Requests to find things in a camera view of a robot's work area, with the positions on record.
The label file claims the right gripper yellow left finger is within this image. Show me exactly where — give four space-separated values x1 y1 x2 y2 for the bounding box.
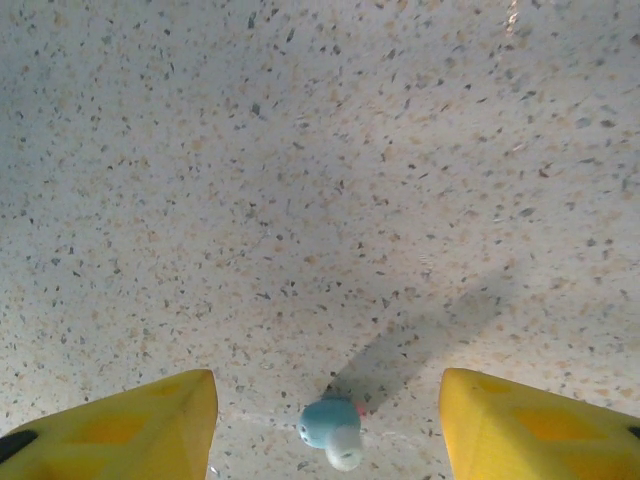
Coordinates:
0 368 219 480

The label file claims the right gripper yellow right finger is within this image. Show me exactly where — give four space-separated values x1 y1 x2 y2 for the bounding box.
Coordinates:
438 367 640 480

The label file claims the blue wireless earbud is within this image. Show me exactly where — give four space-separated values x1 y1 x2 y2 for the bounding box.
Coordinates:
295 397 369 473

